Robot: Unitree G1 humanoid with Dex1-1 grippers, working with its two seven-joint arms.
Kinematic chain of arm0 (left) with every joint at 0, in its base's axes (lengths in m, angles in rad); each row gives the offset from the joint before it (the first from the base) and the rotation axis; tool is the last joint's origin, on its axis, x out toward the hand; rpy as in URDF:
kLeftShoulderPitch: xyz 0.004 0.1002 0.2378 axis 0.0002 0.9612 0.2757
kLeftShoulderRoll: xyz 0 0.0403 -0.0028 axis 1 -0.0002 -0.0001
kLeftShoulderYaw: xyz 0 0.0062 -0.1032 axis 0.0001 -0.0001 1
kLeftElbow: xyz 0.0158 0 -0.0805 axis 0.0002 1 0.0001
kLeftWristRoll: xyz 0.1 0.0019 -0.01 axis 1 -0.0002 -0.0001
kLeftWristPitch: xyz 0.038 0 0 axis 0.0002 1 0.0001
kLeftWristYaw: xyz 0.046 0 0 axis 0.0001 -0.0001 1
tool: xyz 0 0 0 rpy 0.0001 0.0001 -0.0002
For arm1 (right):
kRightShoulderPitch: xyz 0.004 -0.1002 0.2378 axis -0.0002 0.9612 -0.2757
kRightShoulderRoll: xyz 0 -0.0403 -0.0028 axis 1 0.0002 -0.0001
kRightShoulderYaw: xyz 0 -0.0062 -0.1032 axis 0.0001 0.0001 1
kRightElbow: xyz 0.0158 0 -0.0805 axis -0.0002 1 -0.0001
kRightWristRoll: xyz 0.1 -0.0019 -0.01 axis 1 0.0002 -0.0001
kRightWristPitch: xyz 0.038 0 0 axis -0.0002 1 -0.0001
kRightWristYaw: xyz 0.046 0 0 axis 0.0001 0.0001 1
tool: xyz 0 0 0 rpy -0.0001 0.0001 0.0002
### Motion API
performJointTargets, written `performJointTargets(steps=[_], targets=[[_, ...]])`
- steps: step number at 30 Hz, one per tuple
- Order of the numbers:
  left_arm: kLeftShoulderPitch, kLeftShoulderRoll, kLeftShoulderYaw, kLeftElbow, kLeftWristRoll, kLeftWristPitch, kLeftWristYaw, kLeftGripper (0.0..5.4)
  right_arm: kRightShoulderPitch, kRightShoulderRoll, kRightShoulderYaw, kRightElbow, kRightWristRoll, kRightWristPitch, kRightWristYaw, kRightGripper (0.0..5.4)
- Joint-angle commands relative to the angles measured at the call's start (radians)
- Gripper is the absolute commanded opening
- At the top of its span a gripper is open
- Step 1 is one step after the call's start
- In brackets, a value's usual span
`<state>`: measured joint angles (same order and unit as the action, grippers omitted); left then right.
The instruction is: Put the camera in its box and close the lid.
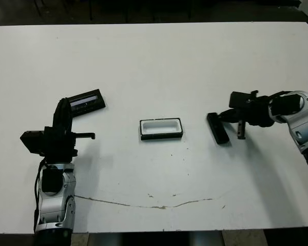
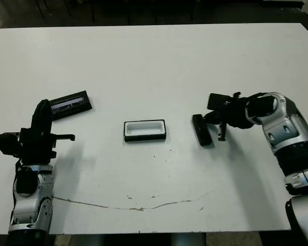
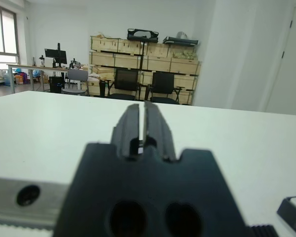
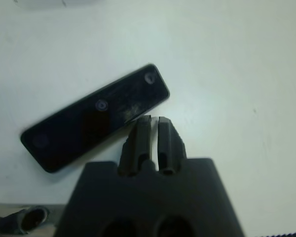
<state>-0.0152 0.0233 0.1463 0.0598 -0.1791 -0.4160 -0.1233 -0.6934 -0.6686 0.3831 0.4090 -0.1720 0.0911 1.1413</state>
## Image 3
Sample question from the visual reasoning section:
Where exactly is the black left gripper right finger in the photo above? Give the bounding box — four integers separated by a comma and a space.
143, 100, 176, 162

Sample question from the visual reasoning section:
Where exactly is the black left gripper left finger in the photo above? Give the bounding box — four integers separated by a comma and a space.
110, 103, 141, 161

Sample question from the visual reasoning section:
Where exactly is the black box with white insert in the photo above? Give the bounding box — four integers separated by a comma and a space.
276, 195, 296, 235

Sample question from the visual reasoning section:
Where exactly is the wooden crate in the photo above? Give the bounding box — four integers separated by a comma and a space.
114, 54, 148, 70
171, 58, 202, 75
169, 45, 197, 60
117, 39, 148, 55
177, 89, 197, 105
174, 74, 200, 90
89, 51, 115, 67
90, 36, 119, 53
147, 43, 170, 58
148, 56, 172, 72

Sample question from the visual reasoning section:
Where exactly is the black mesh chair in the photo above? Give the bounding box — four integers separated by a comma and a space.
148, 71, 185, 105
106, 68, 142, 101

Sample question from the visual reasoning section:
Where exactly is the black stand pole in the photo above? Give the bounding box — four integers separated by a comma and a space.
140, 40, 148, 101

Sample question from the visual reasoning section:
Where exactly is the grey office chair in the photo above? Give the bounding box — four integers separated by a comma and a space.
61, 69, 90, 96

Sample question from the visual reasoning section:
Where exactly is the black computer tower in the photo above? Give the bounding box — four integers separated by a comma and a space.
48, 76, 65, 93

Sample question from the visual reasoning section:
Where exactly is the flat black tray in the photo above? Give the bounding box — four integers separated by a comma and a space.
162, 36, 199, 47

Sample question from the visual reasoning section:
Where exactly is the black carrying case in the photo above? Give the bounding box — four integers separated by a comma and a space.
127, 28, 160, 42

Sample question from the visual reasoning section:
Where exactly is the black computer monitor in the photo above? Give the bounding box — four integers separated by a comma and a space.
44, 43, 68, 69

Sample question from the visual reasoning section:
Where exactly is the white desk with metal legs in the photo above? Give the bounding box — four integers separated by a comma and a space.
6, 63, 72, 94

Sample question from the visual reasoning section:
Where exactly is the white door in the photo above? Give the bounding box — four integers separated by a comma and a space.
265, 3, 296, 117

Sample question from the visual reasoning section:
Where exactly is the window with dark frame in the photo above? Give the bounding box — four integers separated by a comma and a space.
0, 0, 21, 72

